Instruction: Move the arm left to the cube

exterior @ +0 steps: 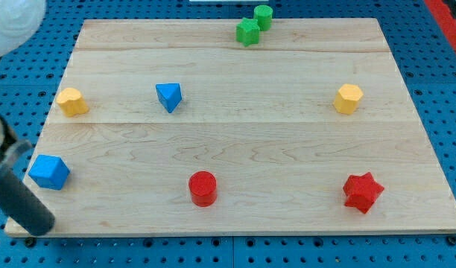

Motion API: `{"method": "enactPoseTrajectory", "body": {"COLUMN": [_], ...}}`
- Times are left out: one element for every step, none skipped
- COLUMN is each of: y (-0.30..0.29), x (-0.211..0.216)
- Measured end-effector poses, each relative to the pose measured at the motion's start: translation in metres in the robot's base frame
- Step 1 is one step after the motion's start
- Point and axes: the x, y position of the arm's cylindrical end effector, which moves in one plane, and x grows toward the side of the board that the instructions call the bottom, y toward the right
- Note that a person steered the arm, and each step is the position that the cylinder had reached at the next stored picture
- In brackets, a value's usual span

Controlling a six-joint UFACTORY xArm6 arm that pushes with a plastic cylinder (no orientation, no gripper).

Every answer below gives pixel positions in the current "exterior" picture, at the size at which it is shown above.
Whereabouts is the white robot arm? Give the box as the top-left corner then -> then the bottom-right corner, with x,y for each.
0,0 -> 47,57

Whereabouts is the blue cube block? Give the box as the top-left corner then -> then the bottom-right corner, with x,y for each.
28,155 -> 70,191

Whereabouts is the red cylinder block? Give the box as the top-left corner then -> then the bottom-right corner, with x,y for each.
189,170 -> 217,207

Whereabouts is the wooden board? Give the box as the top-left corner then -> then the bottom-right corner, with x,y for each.
23,18 -> 456,237

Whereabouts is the blue triangular prism block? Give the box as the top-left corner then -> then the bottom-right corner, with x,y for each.
156,83 -> 182,113

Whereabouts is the green star block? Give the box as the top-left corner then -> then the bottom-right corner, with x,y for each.
236,18 -> 260,47

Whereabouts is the yellow hexagon block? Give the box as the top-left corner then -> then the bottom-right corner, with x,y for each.
333,84 -> 364,115

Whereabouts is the green cylinder block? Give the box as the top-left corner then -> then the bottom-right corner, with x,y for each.
253,4 -> 273,31

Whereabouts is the red star block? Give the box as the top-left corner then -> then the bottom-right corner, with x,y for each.
343,172 -> 384,214

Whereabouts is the yellow heart block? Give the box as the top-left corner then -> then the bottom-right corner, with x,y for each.
56,87 -> 89,117

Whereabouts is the blue perforated base mat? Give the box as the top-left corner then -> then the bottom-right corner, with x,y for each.
0,0 -> 456,267

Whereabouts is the red strip at edge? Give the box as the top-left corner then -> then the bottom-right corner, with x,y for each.
424,0 -> 456,54

